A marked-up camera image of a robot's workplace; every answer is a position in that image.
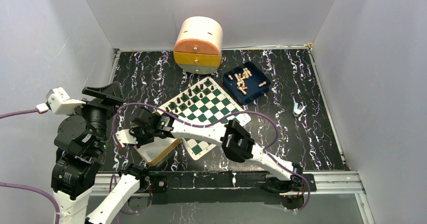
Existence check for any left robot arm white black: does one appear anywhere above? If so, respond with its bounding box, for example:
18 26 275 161
46 82 151 223

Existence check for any small white teal object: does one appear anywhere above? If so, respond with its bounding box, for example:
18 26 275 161
293 102 306 117

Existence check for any light wooden pawn lone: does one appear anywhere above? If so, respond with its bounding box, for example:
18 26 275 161
258 81 267 88

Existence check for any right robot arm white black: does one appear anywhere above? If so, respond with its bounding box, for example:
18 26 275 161
116 108 311 193

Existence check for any green white chess board mat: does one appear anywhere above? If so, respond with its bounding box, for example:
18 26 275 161
159 77 251 160

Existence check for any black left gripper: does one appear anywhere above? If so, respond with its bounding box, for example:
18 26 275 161
67 81 123 153

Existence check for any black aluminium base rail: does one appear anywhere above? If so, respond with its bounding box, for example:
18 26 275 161
90 171 366 213

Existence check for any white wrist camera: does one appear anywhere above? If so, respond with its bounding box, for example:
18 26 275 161
36 87 86 115
114 129 137 149

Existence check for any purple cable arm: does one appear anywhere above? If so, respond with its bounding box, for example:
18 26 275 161
111 102 312 213
0 108 153 224

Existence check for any pile of light chess pieces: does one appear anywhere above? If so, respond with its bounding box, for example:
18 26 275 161
228 67 252 96

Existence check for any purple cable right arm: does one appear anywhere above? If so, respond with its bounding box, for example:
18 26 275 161
111 102 312 213

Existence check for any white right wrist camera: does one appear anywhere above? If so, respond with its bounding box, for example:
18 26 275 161
114 129 137 149

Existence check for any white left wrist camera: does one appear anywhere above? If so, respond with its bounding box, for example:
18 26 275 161
36 87 86 115

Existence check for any blue square tray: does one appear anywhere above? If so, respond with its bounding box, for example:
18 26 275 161
223 61 271 105

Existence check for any round wooden drawer cabinet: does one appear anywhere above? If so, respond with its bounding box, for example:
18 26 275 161
173 16 223 74

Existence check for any gold metal tin tray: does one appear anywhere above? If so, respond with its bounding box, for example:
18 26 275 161
134 137 182 167

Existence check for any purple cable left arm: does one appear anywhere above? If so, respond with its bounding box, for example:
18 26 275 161
0 108 153 224

